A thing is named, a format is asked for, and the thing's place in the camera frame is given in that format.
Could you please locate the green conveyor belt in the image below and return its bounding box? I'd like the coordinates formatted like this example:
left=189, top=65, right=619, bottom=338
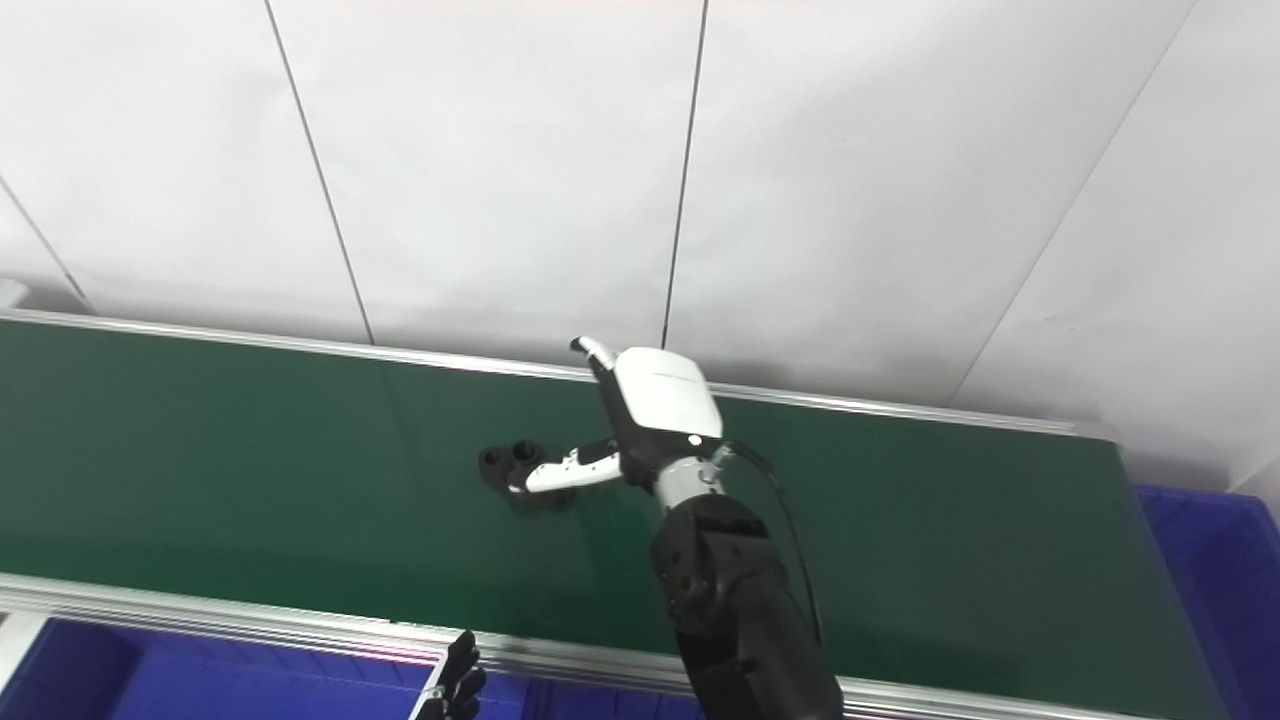
left=0, top=308, right=1233, bottom=720
left=0, top=320, right=1223, bottom=719

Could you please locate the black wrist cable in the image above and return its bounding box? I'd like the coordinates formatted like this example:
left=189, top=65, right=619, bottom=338
left=712, top=440, right=827, bottom=646

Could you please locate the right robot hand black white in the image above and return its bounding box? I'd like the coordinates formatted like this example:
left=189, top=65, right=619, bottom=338
left=508, top=337, right=725, bottom=494

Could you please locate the black flange part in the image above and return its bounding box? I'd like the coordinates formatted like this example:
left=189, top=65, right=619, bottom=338
left=478, top=440, right=579, bottom=514

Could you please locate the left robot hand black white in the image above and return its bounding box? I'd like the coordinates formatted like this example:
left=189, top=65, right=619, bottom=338
left=410, top=630, right=488, bottom=720

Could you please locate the blue plastic bin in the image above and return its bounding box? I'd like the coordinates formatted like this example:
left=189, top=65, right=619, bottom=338
left=520, top=678, right=706, bottom=720
left=1135, top=485, right=1280, bottom=720
left=0, top=615, right=531, bottom=720

